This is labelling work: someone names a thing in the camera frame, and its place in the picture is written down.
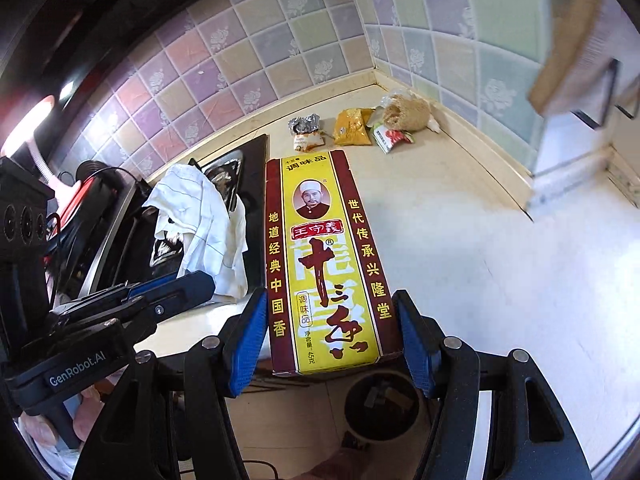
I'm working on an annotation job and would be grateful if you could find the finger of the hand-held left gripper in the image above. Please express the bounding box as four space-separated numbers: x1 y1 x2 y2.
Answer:
52 271 216 318
50 294 213 341

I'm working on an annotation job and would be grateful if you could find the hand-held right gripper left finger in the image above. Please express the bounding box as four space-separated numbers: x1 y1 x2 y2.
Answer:
75 287 269 480

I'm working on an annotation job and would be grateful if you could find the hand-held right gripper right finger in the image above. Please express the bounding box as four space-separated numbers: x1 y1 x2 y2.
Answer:
392 289 591 480

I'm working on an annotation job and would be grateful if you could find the white cloth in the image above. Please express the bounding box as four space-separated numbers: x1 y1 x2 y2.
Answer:
142 164 249 306

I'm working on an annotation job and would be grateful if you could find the dark round trash bin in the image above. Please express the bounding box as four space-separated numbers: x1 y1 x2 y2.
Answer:
344 371 431 448

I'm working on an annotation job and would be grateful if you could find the yellow and maroon spice box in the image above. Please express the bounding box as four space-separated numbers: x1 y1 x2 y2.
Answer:
265 149 403 378

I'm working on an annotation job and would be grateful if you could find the person's left hand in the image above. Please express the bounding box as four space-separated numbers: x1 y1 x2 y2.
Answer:
67 385 106 443

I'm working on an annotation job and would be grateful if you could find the black glass gas stove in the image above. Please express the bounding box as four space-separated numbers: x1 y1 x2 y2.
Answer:
90 134 271 301

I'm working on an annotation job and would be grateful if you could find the aluminium foil burner liner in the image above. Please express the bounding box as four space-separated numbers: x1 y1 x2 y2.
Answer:
202 159 242 213

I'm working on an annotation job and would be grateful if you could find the red and black appliance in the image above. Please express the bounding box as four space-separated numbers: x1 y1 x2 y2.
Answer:
45 160 131 281

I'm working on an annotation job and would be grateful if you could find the crumpled silver snack wrapper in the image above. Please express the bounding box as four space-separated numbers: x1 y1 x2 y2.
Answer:
287 114 326 152

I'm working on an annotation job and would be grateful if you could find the pink desk lamp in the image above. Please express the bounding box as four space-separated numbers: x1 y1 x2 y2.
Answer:
0 95 76 201

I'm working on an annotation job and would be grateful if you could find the clear plastic bag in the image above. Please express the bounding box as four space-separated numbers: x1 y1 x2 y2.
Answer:
367 91 443 136

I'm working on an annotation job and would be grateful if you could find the yellow brown packet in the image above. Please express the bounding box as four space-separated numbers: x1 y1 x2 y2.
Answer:
332 108 376 147

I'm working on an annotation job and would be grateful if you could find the black range hood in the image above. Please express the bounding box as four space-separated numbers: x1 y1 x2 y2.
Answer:
0 0 216 91

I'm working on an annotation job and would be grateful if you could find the black cutting board holder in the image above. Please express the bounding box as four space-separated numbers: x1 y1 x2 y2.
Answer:
575 57 640 128

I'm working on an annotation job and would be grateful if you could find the wooden cutting board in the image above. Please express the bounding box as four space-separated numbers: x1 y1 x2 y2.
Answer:
529 0 608 111

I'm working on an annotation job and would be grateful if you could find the black power cable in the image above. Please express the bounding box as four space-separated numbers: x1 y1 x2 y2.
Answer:
55 166 151 196

